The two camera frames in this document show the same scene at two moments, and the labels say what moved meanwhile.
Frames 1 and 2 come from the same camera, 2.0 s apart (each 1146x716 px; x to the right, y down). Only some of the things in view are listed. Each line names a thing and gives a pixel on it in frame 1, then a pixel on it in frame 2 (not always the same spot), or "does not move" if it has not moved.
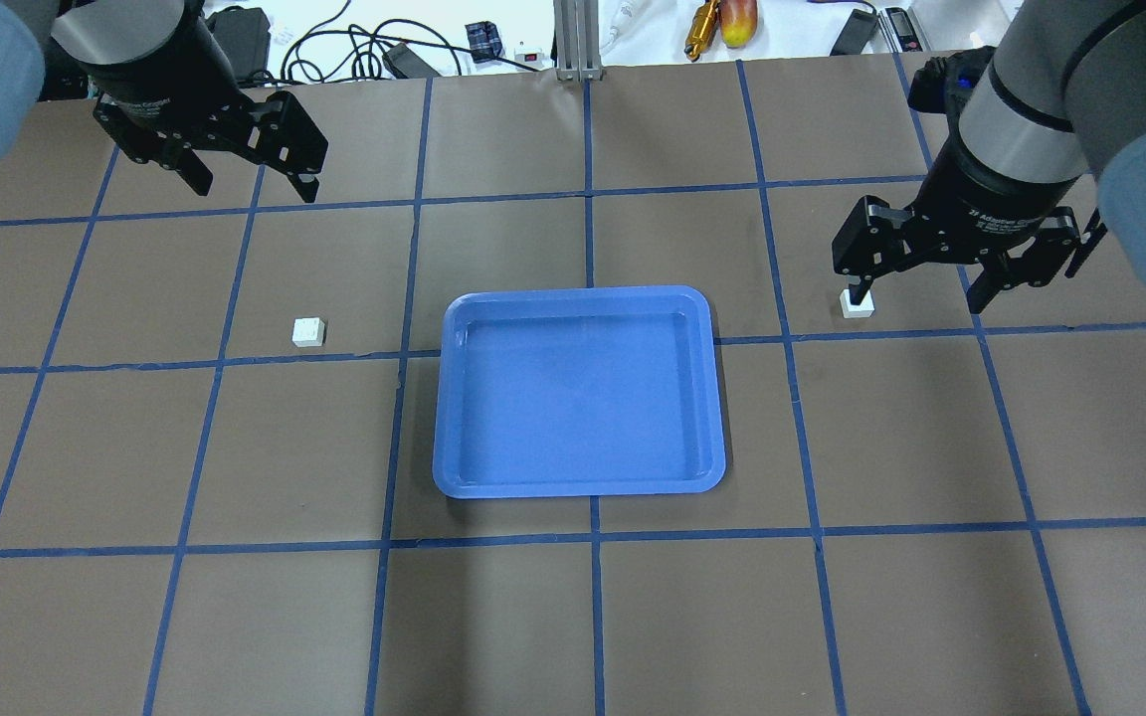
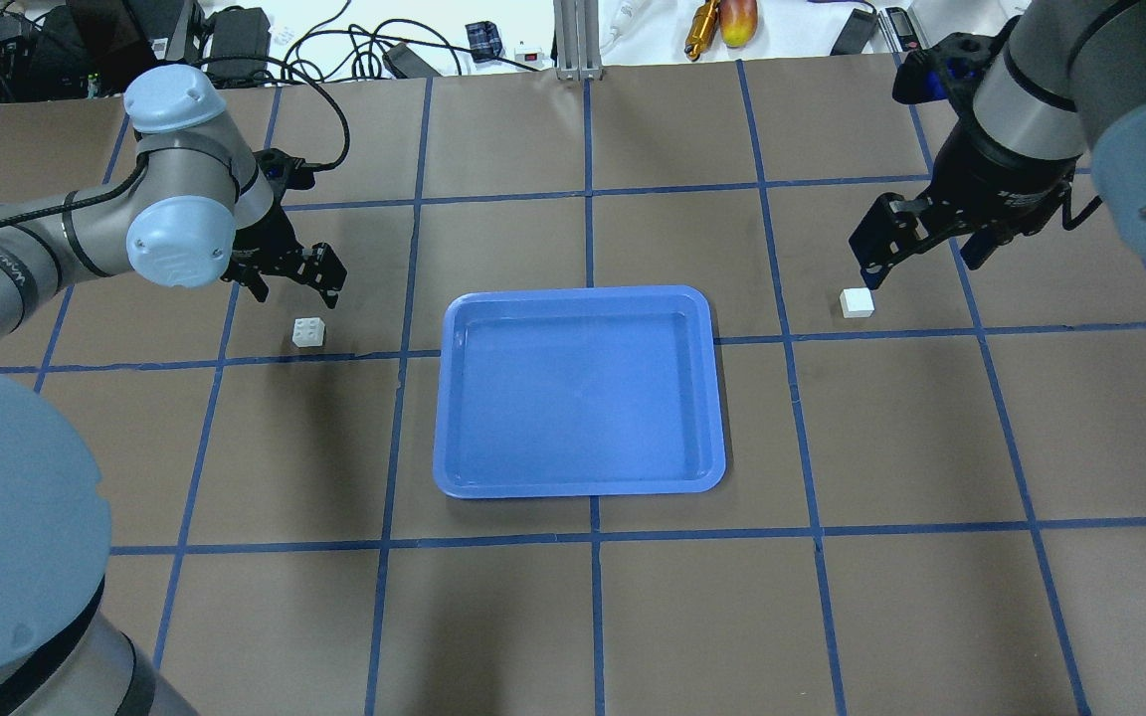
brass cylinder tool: [702, 29] does not move
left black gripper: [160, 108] → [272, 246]
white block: [308, 332] does not move
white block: [854, 311] does not move
